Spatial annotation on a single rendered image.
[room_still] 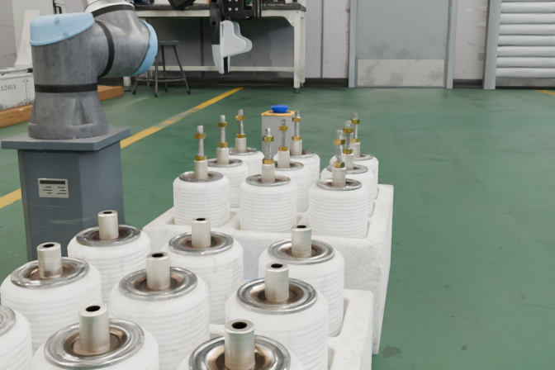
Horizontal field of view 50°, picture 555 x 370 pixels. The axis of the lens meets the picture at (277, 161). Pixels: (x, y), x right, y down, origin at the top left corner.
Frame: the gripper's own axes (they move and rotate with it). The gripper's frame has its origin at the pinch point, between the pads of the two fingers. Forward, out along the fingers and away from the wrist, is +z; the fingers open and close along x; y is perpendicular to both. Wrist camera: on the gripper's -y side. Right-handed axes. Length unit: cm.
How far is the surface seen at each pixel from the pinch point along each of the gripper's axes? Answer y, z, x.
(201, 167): -0.4, 16.3, -12.7
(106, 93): -176, 39, 337
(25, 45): -204, 1, 274
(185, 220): -2.5, 24.8, -16.1
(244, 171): 4.6, 19.3, -1.8
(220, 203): 3.1, 22.1, -14.4
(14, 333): -1, 18, -67
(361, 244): 26.6, 25.6, -21.1
